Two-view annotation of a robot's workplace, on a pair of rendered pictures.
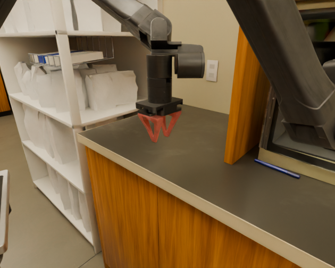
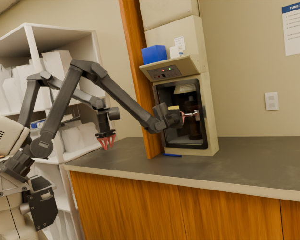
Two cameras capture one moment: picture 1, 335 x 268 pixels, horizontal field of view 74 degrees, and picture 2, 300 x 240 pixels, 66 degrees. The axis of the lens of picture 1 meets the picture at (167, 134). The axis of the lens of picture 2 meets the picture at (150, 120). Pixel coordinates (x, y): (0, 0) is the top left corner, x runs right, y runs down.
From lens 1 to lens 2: 0.78 m
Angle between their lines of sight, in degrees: 15
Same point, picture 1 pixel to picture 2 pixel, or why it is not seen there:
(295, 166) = (180, 151)
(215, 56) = not seen: hidden behind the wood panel
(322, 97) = (146, 118)
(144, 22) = (93, 102)
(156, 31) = (98, 105)
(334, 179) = (195, 153)
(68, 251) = not seen: outside the picture
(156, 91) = (102, 127)
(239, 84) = not seen: hidden behind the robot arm
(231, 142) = (147, 146)
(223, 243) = (149, 194)
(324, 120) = (149, 124)
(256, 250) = (160, 189)
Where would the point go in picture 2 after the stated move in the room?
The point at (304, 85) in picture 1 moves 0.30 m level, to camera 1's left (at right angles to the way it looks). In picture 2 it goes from (140, 115) to (74, 128)
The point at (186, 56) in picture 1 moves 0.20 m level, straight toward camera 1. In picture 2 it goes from (112, 112) to (106, 117)
